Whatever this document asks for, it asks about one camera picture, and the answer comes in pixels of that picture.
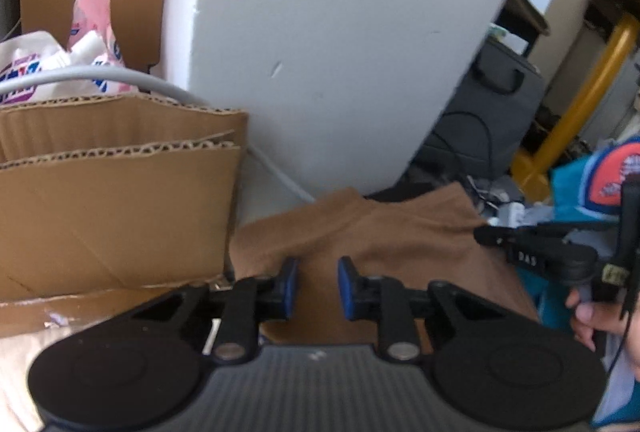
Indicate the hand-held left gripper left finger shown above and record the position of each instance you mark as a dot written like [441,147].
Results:
[287,287]

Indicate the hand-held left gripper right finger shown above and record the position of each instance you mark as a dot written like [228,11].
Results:
[347,289]

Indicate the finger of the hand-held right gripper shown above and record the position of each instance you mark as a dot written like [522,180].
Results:
[492,236]

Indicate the brown printed t-shirt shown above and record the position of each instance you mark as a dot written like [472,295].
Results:
[400,232]

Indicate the person's right hand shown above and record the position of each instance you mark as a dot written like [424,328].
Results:
[612,317]

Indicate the teal printed blanket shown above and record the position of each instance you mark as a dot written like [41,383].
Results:
[570,192]

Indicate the dark grey suitcase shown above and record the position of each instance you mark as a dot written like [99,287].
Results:
[495,112]

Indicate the flat cardboard sheet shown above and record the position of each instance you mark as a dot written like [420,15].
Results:
[115,212]

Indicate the white board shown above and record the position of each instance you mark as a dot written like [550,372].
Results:
[325,37]

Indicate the colourful packets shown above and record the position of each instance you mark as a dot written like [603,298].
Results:
[30,57]

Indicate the round table yellow pedestal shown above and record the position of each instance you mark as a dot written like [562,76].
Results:
[590,87]

